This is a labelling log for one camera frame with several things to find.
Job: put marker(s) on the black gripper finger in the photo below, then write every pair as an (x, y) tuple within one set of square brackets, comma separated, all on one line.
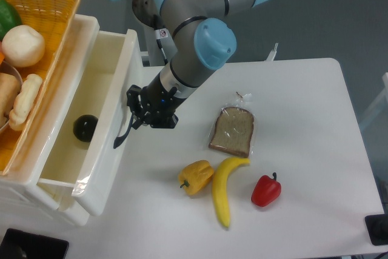
[(161, 122), (134, 103)]

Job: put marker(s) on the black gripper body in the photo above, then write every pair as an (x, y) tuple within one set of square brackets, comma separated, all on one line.
[(157, 102)]

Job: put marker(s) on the white top drawer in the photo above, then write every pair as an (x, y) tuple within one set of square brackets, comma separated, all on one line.
[(84, 160)]

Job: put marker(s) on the white drawer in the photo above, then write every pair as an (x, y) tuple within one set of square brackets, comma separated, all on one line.
[(60, 199), (84, 160)]

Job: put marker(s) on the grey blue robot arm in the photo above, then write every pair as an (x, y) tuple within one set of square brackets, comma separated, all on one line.
[(203, 42)]

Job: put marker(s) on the white lower drawer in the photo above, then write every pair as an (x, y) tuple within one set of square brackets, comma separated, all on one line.
[(60, 199)]

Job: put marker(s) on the white drawer cabinet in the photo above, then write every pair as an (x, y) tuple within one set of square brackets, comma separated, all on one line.
[(20, 194)]

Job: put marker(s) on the black avocado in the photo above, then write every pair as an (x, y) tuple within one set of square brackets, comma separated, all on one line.
[(84, 127)]

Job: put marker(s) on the yellow bell pepper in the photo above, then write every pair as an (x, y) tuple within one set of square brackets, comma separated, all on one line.
[(196, 176)]

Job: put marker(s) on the bagged bread slice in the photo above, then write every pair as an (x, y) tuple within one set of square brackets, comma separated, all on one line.
[(233, 130)]

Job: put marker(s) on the yellow banana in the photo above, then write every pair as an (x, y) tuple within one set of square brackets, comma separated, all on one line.
[(219, 188)]

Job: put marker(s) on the cream twisted bread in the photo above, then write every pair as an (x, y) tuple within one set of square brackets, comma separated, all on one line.
[(24, 102)]

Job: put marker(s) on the orange woven basket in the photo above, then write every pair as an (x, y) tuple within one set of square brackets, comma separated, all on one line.
[(52, 19)]

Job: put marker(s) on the red bell pepper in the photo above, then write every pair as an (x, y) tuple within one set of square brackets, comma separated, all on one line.
[(266, 191)]

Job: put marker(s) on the white round bun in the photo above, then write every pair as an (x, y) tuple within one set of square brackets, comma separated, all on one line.
[(23, 46)]

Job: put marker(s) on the tan bread roll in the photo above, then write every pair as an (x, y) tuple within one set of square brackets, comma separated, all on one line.
[(10, 88)]

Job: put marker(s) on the green pepper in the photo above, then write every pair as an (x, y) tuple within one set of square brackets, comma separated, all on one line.
[(10, 18)]

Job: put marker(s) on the black device bottom left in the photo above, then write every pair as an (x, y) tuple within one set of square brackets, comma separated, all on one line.
[(19, 244)]

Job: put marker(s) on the black device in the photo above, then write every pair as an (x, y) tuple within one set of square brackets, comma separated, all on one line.
[(19, 244), (377, 229)]

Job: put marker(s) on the black device bottom right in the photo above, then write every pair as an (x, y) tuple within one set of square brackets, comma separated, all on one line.
[(377, 229)]

